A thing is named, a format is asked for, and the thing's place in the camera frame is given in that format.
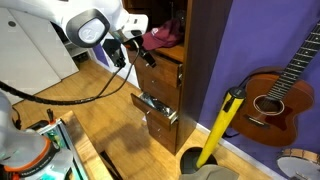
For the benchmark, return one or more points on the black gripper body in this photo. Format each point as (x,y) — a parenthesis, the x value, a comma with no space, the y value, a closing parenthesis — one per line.
(112,48)

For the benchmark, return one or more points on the maroon Glacier Montana cap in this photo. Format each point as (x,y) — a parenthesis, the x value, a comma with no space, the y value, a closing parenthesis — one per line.
(167,35)

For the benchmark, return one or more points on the topmost wooden drawer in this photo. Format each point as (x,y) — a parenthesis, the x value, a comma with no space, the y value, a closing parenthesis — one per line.
(166,69)

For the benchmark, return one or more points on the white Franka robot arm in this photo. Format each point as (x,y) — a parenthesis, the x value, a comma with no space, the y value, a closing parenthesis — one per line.
(86,23)

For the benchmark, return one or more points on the brown wooden shelf cabinet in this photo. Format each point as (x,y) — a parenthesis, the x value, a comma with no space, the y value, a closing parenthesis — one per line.
(203,25)

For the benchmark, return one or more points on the white cupboard unit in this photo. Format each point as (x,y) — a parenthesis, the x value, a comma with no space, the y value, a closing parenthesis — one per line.
(32,56)

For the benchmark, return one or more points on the black round stand base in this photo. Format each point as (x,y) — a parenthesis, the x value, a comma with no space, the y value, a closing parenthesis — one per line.
(189,159)

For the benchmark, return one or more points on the grey cloth on floor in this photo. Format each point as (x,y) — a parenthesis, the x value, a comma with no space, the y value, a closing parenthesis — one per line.
(211,172)

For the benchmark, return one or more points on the brown acoustic guitar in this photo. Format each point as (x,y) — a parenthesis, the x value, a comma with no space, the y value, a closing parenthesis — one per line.
(274,100)

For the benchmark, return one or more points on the banjo with white head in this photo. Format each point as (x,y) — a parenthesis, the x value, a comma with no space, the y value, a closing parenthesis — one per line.
(299,164)

